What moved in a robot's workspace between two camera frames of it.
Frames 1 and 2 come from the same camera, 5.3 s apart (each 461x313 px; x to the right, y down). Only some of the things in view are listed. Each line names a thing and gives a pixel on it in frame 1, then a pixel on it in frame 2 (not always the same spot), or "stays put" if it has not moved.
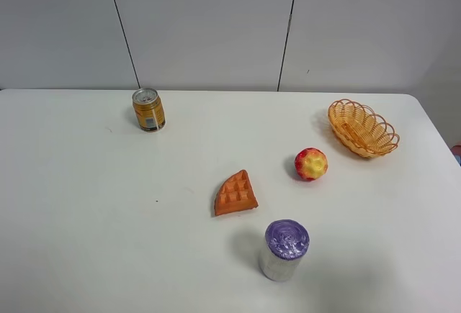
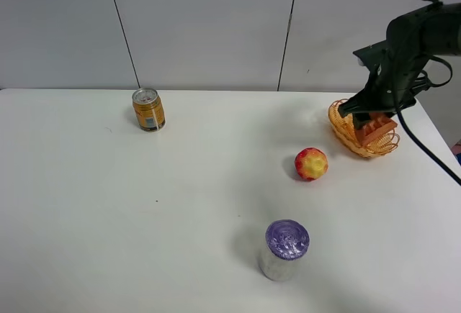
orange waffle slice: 235,193 → 376,125
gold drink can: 149,109 stays put
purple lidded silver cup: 285,242 stays put
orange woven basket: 360,129 stays put
